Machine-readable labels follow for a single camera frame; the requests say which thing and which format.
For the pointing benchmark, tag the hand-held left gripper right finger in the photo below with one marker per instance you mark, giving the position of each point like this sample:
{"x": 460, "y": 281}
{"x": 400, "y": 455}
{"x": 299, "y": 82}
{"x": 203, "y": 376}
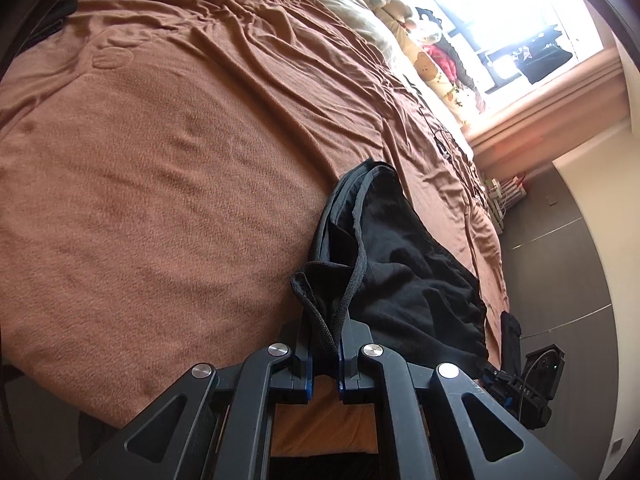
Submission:
{"x": 343, "y": 375}

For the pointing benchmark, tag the hanging dark clothes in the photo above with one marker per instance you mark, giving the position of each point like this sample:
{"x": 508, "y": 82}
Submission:
{"x": 545, "y": 57}

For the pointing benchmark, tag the white rack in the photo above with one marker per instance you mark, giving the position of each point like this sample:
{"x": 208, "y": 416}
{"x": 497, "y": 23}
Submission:
{"x": 510, "y": 187}

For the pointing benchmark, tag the cream pillow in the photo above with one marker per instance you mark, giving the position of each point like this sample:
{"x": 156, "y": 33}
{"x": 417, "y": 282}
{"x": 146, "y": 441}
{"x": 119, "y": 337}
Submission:
{"x": 330, "y": 0}

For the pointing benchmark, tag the black pants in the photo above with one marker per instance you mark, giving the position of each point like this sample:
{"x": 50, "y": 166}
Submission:
{"x": 400, "y": 270}

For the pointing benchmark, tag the window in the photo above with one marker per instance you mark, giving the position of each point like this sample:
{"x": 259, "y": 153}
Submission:
{"x": 500, "y": 5}

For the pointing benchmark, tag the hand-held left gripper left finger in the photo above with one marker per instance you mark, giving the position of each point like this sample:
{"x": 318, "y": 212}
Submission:
{"x": 309, "y": 375}

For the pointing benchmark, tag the dark cloth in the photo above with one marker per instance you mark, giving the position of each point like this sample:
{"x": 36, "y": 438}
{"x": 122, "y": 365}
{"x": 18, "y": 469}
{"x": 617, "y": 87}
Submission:
{"x": 52, "y": 22}

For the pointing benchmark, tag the white nightstand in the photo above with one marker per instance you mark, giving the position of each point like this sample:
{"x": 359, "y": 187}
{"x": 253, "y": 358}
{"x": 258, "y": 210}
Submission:
{"x": 499, "y": 212}

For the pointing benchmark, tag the beige plush toy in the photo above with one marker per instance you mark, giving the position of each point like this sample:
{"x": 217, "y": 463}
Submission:
{"x": 392, "y": 2}

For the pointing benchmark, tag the red cloth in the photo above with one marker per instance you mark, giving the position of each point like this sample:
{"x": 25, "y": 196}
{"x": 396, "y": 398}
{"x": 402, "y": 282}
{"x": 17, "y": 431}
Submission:
{"x": 445, "y": 60}

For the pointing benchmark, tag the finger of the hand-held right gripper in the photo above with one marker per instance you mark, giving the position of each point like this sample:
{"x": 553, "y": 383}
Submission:
{"x": 497, "y": 382}

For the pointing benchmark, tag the black and white plush toy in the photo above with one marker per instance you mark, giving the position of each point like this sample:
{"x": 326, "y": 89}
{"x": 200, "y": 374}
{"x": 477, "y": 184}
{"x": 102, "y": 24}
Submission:
{"x": 427, "y": 22}

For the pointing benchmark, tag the grey wardrobe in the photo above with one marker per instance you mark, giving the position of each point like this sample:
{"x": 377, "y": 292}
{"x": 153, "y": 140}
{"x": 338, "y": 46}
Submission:
{"x": 555, "y": 240}

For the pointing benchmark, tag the bear print pillow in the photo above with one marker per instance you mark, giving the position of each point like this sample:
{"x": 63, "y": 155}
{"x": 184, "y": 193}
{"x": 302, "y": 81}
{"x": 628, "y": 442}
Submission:
{"x": 435, "y": 77}

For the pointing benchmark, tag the brown blanket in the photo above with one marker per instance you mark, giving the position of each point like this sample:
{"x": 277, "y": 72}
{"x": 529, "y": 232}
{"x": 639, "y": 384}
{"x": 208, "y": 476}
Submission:
{"x": 175, "y": 160}

